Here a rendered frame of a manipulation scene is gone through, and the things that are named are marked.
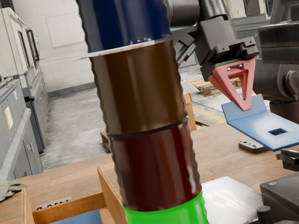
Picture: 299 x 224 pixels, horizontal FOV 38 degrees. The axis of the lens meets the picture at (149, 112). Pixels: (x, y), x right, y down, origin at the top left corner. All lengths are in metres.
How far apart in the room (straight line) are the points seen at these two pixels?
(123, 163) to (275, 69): 0.66
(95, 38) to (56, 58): 11.00
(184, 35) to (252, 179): 0.25
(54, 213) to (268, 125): 0.35
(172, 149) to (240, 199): 0.42
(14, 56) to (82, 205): 4.35
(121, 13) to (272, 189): 0.31
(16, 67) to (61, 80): 6.24
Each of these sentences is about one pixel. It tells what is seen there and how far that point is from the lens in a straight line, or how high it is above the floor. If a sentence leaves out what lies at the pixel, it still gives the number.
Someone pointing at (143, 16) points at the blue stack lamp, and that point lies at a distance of 0.18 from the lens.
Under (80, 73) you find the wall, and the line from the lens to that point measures 11.21.
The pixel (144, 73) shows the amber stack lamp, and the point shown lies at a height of 1.14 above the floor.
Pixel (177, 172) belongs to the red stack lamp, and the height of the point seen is 1.10.
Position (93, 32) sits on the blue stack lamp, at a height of 1.16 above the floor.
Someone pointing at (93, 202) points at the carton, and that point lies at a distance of 0.70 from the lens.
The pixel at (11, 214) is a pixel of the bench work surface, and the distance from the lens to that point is 0.81.
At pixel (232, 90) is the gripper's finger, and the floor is 1.04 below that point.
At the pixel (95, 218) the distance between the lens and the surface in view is 0.62.
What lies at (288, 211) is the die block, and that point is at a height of 0.97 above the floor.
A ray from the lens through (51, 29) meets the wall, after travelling 11.18.
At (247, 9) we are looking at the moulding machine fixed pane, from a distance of 11.10.
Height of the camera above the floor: 1.16
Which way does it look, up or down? 11 degrees down
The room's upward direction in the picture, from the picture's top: 12 degrees counter-clockwise
